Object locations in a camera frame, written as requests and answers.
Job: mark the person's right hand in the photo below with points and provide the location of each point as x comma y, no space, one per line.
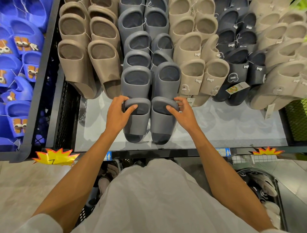
185,117

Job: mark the person's left hand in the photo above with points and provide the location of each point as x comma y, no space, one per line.
116,120

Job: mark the black slipper display shelf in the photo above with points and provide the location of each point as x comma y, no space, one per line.
192,134

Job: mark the black basket with square holes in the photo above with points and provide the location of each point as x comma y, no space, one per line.
103,182

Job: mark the column of beige slippers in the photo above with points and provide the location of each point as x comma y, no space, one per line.
189,52

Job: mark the column of black slippers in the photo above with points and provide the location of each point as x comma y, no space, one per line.
237,67

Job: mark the column of grey slippers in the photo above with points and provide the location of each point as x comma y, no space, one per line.
134,26

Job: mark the display of taupe slides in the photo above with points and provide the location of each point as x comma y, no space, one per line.
72,26

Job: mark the display of blue cartoon slides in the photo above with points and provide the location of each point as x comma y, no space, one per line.
19,67

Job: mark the black basket with wavy slots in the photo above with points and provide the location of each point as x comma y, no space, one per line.
281,204

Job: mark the person's right forearm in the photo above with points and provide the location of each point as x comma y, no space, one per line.
232,187

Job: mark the person's left forearm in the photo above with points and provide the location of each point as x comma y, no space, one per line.
72,187

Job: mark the black side display bin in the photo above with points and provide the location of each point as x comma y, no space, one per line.
40,84

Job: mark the person's light grey shirt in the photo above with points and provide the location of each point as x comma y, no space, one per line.
156,199

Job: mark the yellow starburst price sticker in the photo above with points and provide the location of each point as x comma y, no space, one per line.
56,157
268,151

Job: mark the green cardboard box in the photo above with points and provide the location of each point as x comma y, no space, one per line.
297,120

